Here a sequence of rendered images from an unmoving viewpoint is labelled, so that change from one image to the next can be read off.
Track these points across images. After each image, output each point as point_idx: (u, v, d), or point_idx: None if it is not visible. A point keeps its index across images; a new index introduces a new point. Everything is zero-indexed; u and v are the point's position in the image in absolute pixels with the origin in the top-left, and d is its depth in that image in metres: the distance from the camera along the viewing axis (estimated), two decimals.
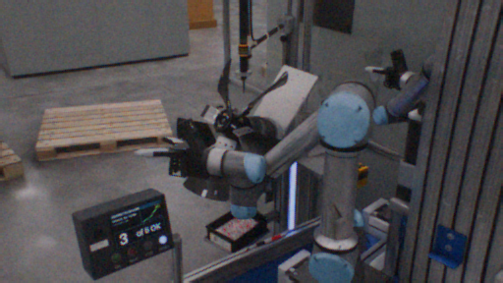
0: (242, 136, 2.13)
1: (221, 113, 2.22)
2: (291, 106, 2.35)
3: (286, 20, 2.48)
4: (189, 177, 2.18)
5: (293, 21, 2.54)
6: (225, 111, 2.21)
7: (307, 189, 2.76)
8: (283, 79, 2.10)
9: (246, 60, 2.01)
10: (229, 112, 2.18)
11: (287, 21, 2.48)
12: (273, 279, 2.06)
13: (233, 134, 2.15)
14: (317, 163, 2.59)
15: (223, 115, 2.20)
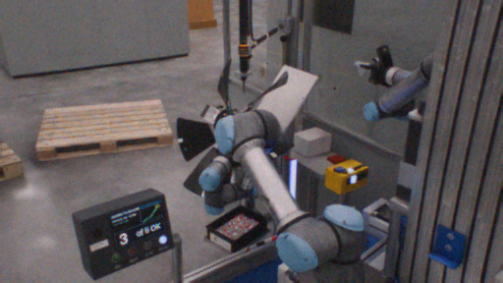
0: None
1: (221, 113, 2.22)
2: (291, 106, 2.35)
3: (286, 20, 2.48)
4: (189, 177, 2.18)
5: (293, 21, 2.54)
6: (225, 111, 2.21)
7: (307, 189, 2.76)
8: (283, 79, 2.10)
9: (246, 60, 2.01)
10: (229, 112, 2.18)
11: (287, 21, 2.48)
12: (273, 279, 2.06)
13: None
14: (317, 163, 2.59)
15: (223, 115, 2.20)
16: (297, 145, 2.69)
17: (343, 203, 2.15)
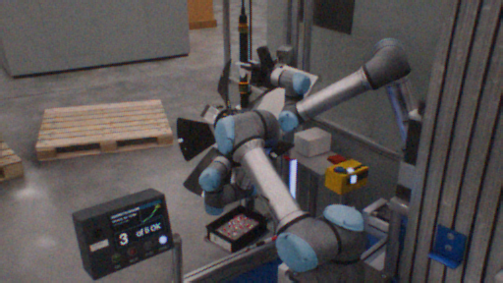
0: None
1: (221, 113, 2.22)
2: None
3: (285, 51, 2.55)
4: (189, 177, 2.18)
5: (292, 51, 2.61)
6: (225, 111, 2.21)
7: (307, 189, 2.76)
8: None
9: (246, 96, 2.08)
10: (229, 112, 2.18)
11: (286, 52, 2.55)
12: (273, 279, 2.06)
13: None
14: (317, 163, 2.59)
15: (223, 115, 2.20)
16: (297, 145, 2.69)
17: (343, 203, 2.15)
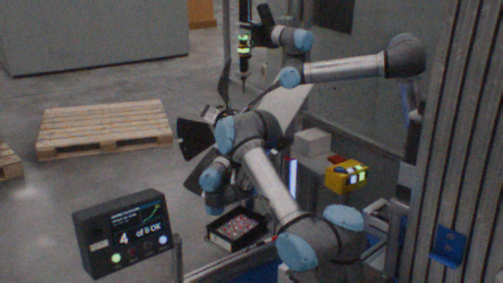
0: None
1: (221, 113, 2.22)
2: (291, 106, 2.35)
3: (286, 20, 2.48)
4: (189, 177, 2.18)
5: (293, 21, 2.54)
6: (225, 111, 2.21)
7: (307, 189, 2.76)
8: None
9: (246, 60, 2.01)
10: (229, 112, 2.18)
11: (287, 21, 2.48)
12: (273, 279, 2.06)
13: None
14: (317, 163, 2.59)
15: (223, 115, 2.20)
16: (297, 145, 2.69)
17: (343, 203, 2.15)
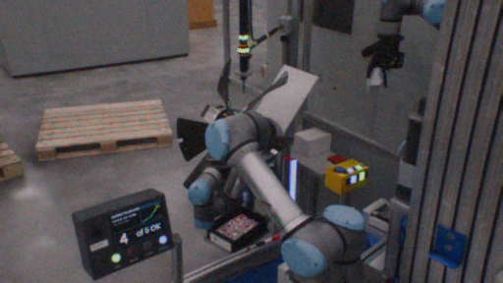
0: None
1: (221, 113, 2.22)
2: (291, 106, 2.35)
3: (286, 20, 2.48)
4: (189, 177, 2.18)
5: (293, 21, 2.54)
6: (225, 111, 2.21)
7: (307, 189, 2.76)
8: (283, 79, 2.10)
9: (246, 60, 2.01)
10: (229, 112, 2.18)
11: (287, 21, 2.48)
12: (273, 279, 2.06)
13: None
14: (317, 163, 2.59)
15: (223, 115, 2.20)
16: (297, 145, 2.69)
17: (343, 203, 2.15)
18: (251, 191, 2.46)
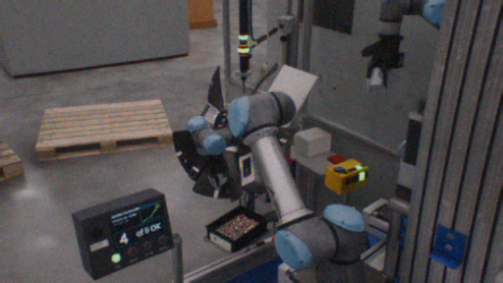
0: None
1: (228, 111, 2.19)
2: None
3: (286, 20, 2.48)
4: (179, 132, 2.38)
5: (293, 21, 2.54)
6: None
7: (307, 189, 2.76)
8: None
9: (246, 60, 2.01)
10: None
11: (287, 21, 2.48)
12: (273, 279, 2.06)
13: None
14: (317, 163, 2.59)
15: (226, 116, 2.18)
16: (297, 145, 2.69)
17: (343, 203, 2.15)
18: (251, 191, 2.46)
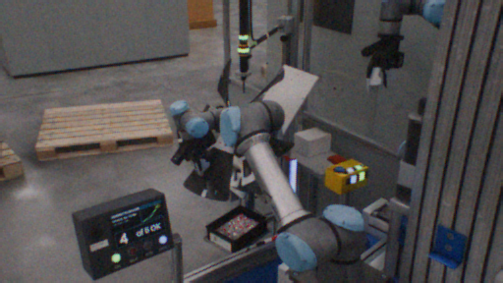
0: (217, 147, 2.20)
1: None
2: (291, 106, 2.35)
3: (286, 20, 2.48)
4: None
5: (293, 21, 2.54)
6: None
7: (307, 189, 2.76)
8: None
9: (246, 60, 2.01)
10: None
11: (287, 21, 2.48)
12: (273, 279, 2.06)
13: None
14: (317, 163, 2.59)
15: None
16: (297, 145, 2.69)
17: (343, 203, 2.15)
18: (251, 191, 2.46)
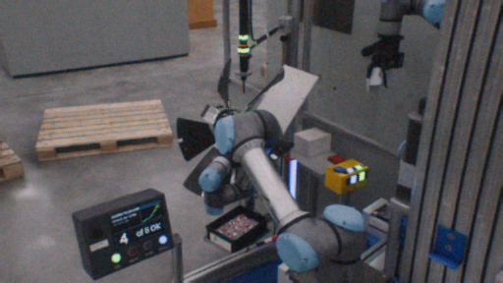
0: (217, 147, 2.20)
1: (229, 112, 2.18)
2: (291, 106, 2.35)
3: (286, 20, 2.48)
4: (182, 119, 2.40)
5: (293, 21, 2.54)
6: (230, 116, 2.17)
7: (307, 189, 2.76)
8: None
9: (246, 60, 2.01)
10: None
11: (287, 21, 2.48)
12: (273, 279, 2.06)
13: None
14: (317, 163, 2.59)
15: (227, 117, 2.18)
16: (297, 145, 2.69)
17: (343, 203, 2.15)
18: None
